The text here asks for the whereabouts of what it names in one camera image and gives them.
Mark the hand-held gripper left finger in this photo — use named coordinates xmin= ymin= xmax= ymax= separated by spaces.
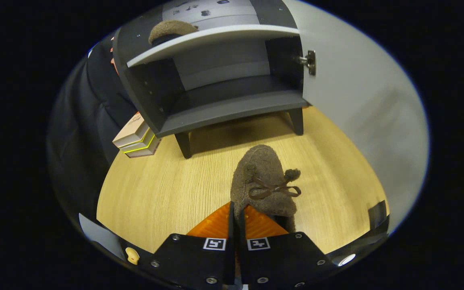
xmin=150 ymin=201 xmax=236 ymax=288

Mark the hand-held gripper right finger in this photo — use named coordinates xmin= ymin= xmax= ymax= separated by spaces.
xmin=238 ymin=205 xmax=331 ymax=288

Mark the brown fuzzy shoe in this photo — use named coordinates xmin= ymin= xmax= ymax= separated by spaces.
xmin=230 ymin=144 xmax=302 ymax=234
xmin=148 ymin=20 xmax=199 ymax=46

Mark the dark grey shoe cabinet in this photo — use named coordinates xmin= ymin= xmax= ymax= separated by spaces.
xmin=113 ymin=0 xmax=311 ymax=160

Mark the beige shoe cabinet door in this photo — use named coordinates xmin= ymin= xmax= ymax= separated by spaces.
xmin=282 ymin=0 xmax=430 ymax=234

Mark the metal door hinge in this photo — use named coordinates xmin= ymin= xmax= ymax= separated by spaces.
xmin=295 ymin=50 xmax=317 ymax=76

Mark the white cabinet shelf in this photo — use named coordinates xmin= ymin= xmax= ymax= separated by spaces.
xmin=126 ymin=24 xmax=300 ymax=68

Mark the grey edged book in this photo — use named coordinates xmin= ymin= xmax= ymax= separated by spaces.
xmin=125 ymin=137 xmax=162 ymax=158

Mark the yellow edged book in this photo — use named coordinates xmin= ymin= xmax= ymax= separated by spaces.
xmin=119 ymin=128 xmax=156 ymax=154

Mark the black backdrop cloth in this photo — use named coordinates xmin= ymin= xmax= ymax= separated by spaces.
xmin=47 ymin=36 xmax=138 ymax=226

